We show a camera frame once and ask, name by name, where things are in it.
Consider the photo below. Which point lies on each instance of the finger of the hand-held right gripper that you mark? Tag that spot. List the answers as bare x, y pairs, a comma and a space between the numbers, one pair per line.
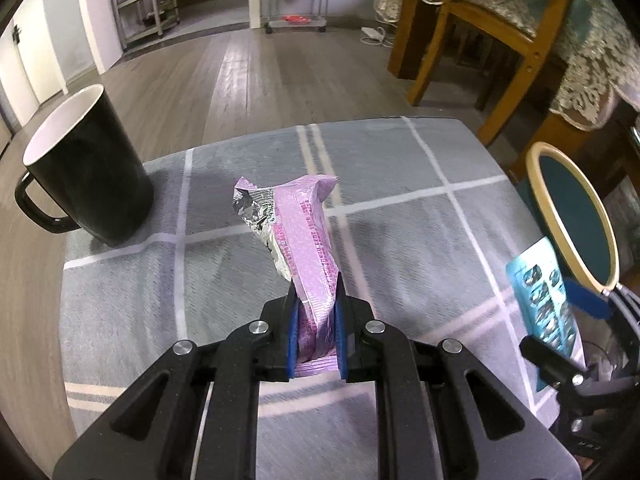
587, 300
550, 360

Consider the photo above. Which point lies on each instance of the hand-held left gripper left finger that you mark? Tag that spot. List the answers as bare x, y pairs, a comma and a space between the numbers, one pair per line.
294, 340

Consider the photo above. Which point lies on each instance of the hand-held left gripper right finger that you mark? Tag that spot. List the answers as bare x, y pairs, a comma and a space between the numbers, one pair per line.
341, 340

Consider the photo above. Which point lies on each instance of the teal blister pack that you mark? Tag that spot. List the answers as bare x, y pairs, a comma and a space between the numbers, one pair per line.
542, 300

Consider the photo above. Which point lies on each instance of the teal bin with beige rim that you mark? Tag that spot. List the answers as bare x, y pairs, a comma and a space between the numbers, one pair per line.
575, 220

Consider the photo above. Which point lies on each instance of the pink snack wrapper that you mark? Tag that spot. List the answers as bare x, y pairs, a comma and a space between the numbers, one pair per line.
300, 230

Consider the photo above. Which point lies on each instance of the wooden chair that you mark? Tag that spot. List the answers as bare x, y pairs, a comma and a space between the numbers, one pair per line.
525, 60

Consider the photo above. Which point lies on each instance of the black mug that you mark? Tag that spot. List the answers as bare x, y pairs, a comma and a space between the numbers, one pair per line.
100, 185

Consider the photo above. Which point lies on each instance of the white power strip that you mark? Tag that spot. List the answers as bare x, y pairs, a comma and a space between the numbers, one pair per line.
372, 33

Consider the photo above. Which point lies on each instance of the wooden dining table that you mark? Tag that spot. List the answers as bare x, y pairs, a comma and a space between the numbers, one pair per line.
415, 35

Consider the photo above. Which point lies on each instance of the metal shelf rack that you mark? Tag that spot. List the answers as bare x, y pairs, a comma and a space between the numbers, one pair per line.
145, 5

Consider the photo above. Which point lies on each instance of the white door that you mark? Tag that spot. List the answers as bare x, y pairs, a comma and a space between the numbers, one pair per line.
30, 75

